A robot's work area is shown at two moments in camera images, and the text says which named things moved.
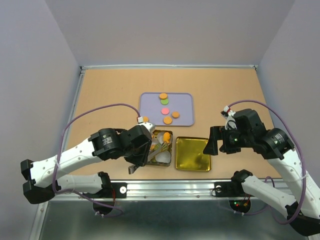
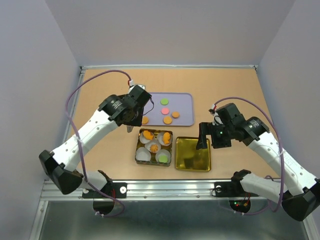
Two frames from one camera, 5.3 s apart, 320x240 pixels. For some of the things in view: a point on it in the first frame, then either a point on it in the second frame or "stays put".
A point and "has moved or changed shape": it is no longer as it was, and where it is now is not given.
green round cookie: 164,101 stays put
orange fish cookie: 166,137 stays put
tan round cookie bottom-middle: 167,120 stays put
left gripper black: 141,159 → 138,121
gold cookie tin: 161,151 stays put
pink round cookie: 165,111 stays put
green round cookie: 165,147 → 163,158
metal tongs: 132,168 has moved or changed shape
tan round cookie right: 175,114 stays put
